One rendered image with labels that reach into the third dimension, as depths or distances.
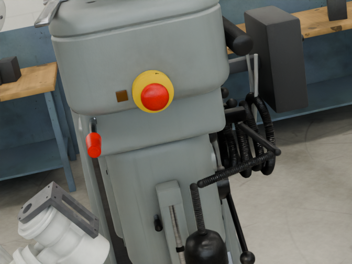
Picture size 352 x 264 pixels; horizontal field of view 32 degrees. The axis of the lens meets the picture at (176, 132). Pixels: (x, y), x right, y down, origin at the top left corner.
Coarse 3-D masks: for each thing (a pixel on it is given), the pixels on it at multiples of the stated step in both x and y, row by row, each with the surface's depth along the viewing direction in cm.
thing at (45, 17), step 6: (48, 0) 99; (54, 0) 98; (60, 0) 98; (66, 0) 99; (48, 6) 92; (54, 6) 91; (42, 12) 88; (48, 12) 87; (54, 12) 88; (42, 18) 82; (48, 18) 81; (36, 24) 80; (42, 24) 80; (48, 24) 80
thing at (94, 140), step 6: (90, 120) 100; (90, 126) 98; (90, 132) 95; (96, 132) 96; (90, 138) 91; (96, 138) 91; (90, 144) 89; (96, 144) 89; (90, 150) 88; (96, 150) 88; (90, 156) 89; (96, 156) 89
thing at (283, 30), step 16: (256, 16) 143; (272, 16) 140; (288, 16) 137; (256, 32) 143; (272, 32) 135; (288, 32) 135; (256, 48) 147; (272, 48) 136; (288, 48) 136; (272, 64) 137; (288, 64) 138; (272, 80) 139; (288, 80) 139; (304, 80) 140; (272, 96) 141; (288, 96) 140; (304, 96) 141
